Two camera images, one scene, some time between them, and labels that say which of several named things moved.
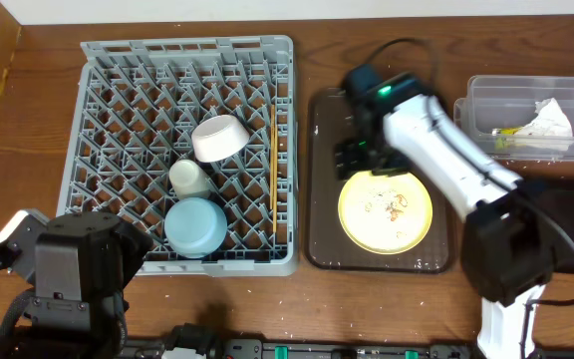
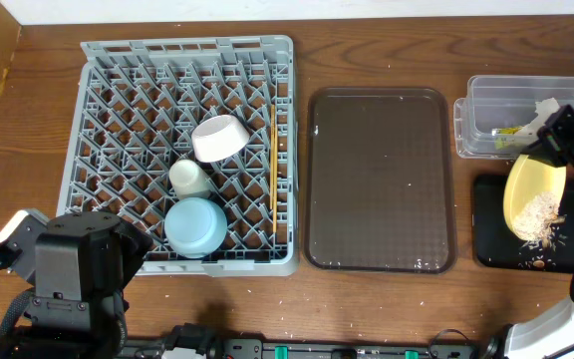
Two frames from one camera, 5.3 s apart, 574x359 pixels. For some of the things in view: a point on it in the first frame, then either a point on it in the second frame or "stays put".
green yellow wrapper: [502, 142] stays put
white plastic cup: [187, 179] stays put
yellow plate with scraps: [385, 214] → [532, 195]
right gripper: [349, 157] → [555, 138]
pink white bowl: [218, 137] stays put
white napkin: [548, 130] stays put
